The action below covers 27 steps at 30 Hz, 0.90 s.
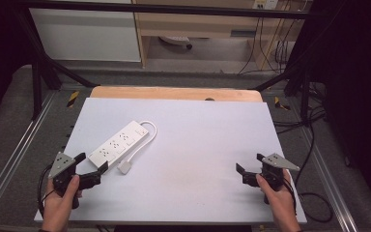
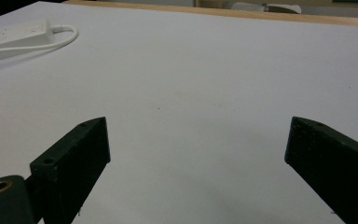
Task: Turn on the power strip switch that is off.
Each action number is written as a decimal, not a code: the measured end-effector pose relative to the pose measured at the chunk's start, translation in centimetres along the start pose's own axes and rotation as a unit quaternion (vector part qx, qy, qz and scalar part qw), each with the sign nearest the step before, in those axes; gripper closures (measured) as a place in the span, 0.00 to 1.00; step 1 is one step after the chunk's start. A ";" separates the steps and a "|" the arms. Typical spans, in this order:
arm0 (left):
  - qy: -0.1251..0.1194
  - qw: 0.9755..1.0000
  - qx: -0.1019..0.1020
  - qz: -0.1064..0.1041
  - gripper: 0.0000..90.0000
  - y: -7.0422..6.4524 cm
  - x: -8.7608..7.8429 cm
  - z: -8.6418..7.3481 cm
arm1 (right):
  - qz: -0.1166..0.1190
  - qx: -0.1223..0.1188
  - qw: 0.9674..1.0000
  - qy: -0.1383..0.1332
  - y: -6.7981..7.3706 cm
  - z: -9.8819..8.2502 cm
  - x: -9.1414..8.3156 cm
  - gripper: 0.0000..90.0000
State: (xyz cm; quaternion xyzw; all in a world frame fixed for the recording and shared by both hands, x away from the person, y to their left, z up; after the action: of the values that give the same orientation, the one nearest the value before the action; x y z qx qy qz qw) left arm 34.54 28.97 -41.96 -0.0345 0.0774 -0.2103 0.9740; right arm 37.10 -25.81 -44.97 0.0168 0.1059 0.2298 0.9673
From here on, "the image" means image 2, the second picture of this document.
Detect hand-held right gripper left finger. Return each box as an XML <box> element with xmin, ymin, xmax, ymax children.
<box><xmin>29</xmin><ymin>116</ymin><xmax>112</xmax><ymax>224</ymax></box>

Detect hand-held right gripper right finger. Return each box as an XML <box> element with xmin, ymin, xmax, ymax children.
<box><xmin>283</xmin><ymin>116</ymin><xmax>358</xmax><ymax>224</ymax></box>

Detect white power strip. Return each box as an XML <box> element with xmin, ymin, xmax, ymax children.
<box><xmin>0</xmin><ymin>24</ymin><xmax>79</xmax><ymax>65</ymax></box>
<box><xmin>0</xmin><ymin>18</ymin><xmax>56</xmax><ymax>53</ymax></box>

